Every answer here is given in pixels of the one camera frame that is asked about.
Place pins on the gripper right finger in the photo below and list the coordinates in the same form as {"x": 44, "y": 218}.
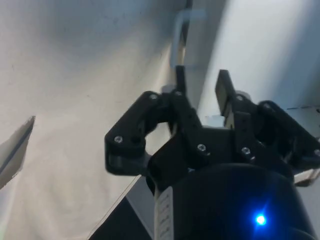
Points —
{"x": 272, "y": 125}

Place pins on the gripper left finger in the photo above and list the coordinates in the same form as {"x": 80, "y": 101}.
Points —
{"x": 125, "y": 140}

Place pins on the white drawer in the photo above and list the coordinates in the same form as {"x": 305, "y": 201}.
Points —
{"x": 250, "y": 50}

